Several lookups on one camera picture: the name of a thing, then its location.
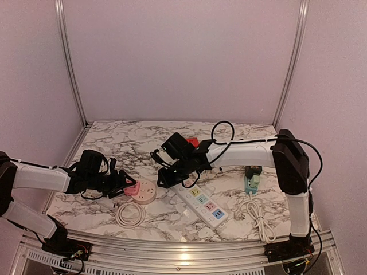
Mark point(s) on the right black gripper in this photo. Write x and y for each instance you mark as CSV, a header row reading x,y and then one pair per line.
x,y
166,181

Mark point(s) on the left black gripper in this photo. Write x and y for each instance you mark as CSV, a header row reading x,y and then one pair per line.
x,y
121,182

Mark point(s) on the pink cube socket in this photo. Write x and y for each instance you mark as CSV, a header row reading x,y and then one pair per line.
x,y
132,190

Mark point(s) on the red cube socket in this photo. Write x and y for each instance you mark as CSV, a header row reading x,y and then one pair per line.
x,y
193,141

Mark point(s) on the white multicolour power strip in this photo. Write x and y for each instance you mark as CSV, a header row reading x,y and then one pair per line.
x,y
202,205

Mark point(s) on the teal power strip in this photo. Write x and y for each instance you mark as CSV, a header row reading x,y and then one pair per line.
x,y
248,189

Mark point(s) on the pink round power strip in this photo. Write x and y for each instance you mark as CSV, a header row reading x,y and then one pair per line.
x,y
146,194

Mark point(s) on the dark green cube plug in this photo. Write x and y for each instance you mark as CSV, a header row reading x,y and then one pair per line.
x,y
252,170

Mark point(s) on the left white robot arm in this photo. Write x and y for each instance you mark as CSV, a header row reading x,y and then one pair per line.
x,y
16,173

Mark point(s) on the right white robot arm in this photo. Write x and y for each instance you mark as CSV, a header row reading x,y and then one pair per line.
x,y
283,152

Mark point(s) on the light green plug on teal strip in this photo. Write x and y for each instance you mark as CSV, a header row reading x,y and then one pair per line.
x,y
254,181

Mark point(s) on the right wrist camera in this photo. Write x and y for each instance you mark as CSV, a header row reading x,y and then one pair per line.
x,y
178,148

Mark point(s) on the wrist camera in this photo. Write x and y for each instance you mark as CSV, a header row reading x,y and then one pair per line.
x,y
178,148
90,162

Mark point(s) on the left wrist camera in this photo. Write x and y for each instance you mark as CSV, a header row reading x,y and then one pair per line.
x,y
90,162

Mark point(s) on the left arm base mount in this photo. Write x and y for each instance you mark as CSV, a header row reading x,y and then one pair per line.
x,y
70,249

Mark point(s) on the aluminium front rail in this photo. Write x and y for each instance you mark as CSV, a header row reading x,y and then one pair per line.
x,y
111,255

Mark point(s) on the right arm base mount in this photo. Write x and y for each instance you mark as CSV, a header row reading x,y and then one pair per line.
x,y
292,248

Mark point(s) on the left aluminium frame post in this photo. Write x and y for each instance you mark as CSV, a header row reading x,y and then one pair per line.
x,y
62,26

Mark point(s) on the aluminium frame post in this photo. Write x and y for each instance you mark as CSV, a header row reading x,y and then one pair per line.
x,y
295,55
62,26

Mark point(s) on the right aluminium frame post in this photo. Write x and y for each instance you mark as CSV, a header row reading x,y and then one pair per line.
x,y
295,55

